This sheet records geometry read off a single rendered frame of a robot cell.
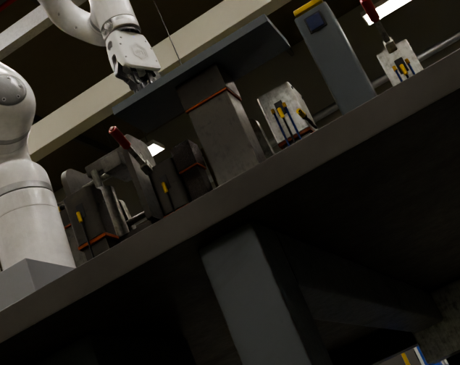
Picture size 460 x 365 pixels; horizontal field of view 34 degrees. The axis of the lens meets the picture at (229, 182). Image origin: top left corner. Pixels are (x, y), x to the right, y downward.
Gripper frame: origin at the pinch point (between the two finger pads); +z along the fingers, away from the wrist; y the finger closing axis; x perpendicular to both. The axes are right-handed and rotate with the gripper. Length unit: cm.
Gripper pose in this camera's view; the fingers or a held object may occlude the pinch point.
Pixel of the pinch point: (145, 95)
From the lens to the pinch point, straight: 162.7
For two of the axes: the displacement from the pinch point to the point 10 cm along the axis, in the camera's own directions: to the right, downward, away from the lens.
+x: -6.0, 5.2, 6.1
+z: 3.6, 8.6, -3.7
